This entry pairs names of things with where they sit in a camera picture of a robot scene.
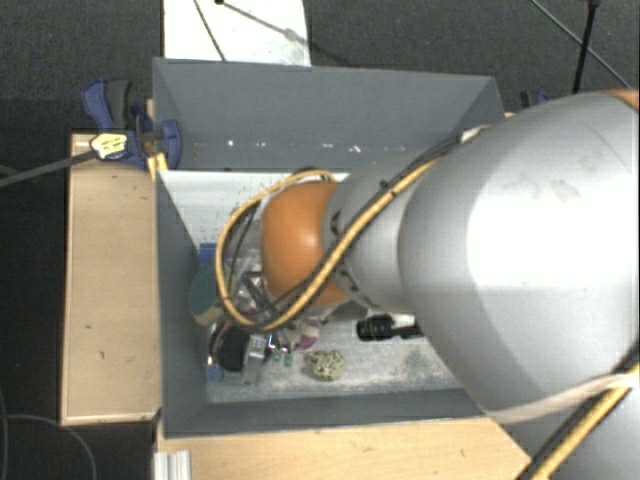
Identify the green and yellow sponge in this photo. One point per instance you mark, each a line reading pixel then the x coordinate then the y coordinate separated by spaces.
pixel 204 293

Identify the black cylinder on white bracket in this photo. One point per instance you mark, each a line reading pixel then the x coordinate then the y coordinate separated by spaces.
pixel 380 328

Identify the pale wood board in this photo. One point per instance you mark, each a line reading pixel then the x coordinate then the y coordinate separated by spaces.
pixel 110 288

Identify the pink and white small object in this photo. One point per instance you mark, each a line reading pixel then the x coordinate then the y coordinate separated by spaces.
pixel 310 335

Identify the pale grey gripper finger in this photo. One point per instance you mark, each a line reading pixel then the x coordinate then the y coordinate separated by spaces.
pixel 255 360

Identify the grey metal bin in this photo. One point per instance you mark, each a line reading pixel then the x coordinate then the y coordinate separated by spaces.
pixel 310 113

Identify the small blue round object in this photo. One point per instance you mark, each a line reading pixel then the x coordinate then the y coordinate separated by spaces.
pixel 215 374

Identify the beige spotted lump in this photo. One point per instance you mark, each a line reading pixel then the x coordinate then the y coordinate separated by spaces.
pixel 325 365

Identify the black round object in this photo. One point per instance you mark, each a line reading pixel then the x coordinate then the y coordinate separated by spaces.
pixel 231 350

